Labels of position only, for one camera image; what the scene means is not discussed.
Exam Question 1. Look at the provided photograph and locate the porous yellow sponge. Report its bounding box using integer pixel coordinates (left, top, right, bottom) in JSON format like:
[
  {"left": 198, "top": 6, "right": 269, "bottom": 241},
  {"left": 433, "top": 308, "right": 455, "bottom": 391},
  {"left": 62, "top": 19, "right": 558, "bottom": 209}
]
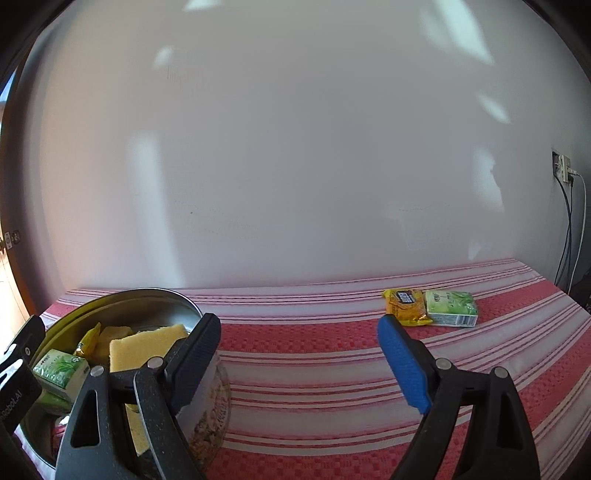
[{"left": 125, "top": 404, "right": 149, "bottom": 456}]

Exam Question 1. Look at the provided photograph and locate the wall power socket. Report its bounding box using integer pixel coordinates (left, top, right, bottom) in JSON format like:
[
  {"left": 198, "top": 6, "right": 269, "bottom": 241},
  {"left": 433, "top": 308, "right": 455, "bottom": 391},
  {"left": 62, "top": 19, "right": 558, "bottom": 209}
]
[{"left": 552, "top": 151, "right": 575, "bottom": 184}]

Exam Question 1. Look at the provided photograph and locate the wooden door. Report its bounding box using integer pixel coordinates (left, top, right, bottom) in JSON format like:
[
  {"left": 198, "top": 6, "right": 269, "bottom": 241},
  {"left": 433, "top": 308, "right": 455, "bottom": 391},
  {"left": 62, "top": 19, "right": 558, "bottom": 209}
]
[{"left": 1, "top": 64, "right": 36, "bottom": 325}]

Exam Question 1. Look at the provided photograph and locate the small orange snack packet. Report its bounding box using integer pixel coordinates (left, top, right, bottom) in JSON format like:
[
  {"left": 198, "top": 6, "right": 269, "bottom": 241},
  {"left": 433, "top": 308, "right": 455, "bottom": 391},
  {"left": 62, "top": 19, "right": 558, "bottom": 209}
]
[{"left": 383, "top": 289, "right": 433, "bottom": 327}]

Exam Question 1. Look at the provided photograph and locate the black cable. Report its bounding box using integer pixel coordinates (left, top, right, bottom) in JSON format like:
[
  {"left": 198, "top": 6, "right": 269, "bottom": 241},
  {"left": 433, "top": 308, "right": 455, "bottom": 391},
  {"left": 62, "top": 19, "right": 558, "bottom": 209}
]
[{"left": 553, "top": 174, "right": 576, "bottom": 289}]

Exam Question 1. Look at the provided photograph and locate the green tissue pack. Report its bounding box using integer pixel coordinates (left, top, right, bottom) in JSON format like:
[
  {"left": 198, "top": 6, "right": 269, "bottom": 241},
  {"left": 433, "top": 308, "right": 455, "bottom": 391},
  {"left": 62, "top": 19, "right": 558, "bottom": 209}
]
[
  {"left": 33, "top": 349, "right": 90, "bottom": 404},
  {"left": 425, "top": 290, "right": 478, "bottom": 328}
]

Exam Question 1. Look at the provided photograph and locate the yellow sponge block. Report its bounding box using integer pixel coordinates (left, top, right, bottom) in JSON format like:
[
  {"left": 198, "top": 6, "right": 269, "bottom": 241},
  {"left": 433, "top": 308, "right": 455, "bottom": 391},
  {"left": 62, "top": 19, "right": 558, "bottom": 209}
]
[{"left": 98, "top": 326, "right": 133, "bottom": 345}]

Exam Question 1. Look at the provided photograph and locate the round metal tin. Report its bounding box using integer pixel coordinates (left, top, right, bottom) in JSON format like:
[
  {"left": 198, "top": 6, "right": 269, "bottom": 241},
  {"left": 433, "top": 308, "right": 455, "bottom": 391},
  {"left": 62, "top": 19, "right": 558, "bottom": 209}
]
[{"left": 31, "top": 289, "right": 221, "bottom": 479}]

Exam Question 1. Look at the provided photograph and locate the large yellow snack packet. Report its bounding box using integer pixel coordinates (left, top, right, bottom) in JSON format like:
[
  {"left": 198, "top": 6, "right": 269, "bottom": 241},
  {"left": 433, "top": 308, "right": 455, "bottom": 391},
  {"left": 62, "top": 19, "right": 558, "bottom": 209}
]
[{"left": 74, "top": 323, "right": 110, "bottom": 365}]

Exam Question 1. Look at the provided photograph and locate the yellow sponge with green base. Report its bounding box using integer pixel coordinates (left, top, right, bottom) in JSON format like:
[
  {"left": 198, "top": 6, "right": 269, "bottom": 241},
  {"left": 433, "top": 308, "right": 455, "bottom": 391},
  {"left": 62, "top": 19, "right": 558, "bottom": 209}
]
[{"left": 109, "top": 324, "right": 188, "bottom": 373}]

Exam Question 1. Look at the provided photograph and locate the red white striped cloth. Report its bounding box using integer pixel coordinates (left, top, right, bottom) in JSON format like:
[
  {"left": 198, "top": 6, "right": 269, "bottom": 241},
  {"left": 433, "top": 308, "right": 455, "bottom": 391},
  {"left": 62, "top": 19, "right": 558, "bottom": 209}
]
[{"left": 13, "top": 257, "right": 591, "bottom": 480}]

